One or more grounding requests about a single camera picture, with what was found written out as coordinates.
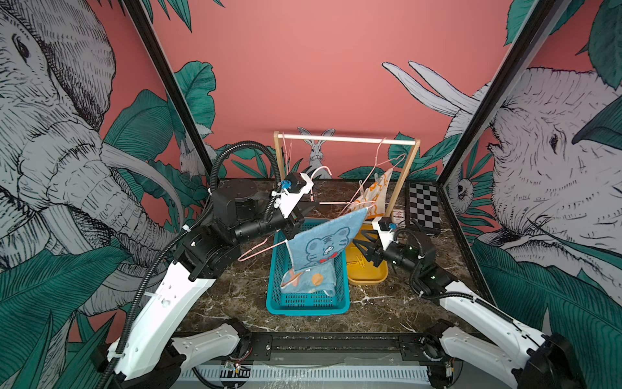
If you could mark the small white red box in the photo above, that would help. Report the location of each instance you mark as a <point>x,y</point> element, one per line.
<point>398,217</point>

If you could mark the blue dotted towel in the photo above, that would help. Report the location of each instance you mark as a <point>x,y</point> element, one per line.
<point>319,279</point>

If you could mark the checkerboard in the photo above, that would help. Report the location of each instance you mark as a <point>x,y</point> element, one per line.
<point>422,208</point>

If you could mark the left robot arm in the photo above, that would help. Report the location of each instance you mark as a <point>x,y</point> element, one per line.
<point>147,354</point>

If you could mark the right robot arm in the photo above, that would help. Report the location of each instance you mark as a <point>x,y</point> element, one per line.
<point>516,354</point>

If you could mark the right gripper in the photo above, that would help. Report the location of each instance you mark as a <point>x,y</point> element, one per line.
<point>377,252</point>

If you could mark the dark blue towel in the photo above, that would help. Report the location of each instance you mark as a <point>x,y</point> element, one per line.
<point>325,241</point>

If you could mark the teal plastic basket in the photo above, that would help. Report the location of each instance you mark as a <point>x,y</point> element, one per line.
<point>314,304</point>

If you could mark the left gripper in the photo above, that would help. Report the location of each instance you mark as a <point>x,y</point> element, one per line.
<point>295,218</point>

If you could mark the wooden clothes rack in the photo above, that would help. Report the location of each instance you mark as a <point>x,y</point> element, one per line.
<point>341,157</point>

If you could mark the cream orange towel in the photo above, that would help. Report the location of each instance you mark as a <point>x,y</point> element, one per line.
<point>373,199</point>

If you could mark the yellow plastic tray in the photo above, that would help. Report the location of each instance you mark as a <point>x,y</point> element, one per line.
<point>362,272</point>

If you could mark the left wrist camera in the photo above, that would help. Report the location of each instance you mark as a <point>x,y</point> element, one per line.
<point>291,190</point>

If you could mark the pink wire hanger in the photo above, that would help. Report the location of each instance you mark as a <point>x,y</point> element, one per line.
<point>291,160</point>

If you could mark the white slotted cable duct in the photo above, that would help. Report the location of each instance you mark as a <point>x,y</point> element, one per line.
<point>336,373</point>

